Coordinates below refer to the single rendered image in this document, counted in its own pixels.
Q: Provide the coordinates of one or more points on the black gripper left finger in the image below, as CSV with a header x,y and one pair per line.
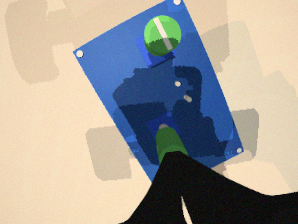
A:
x,y
162,203

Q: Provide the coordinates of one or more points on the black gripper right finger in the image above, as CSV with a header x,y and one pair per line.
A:
x,y
213,199

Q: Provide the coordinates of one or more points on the blue circuit board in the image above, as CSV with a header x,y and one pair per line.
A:
x,y
155,80

